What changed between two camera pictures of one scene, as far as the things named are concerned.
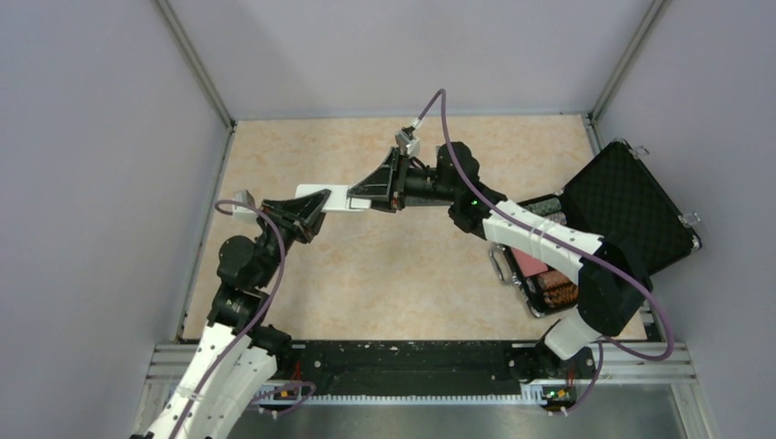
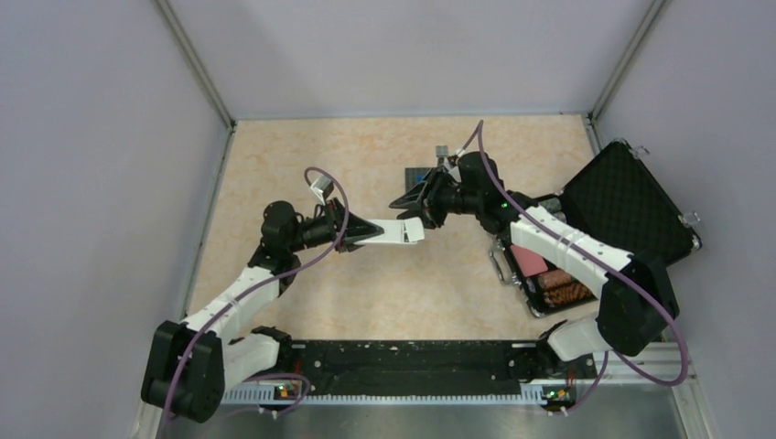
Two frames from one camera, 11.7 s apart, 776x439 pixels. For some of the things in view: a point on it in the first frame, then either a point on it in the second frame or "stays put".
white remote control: x=338 y=199 -> x=396 y=231
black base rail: x=416 y=368 stays put
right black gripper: x=387 y=186 -> x=419 y=202
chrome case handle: x=502 y=265 stays put
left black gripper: x=303 y=217 -> x=356 y=229
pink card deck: x=530 y=264 stays put
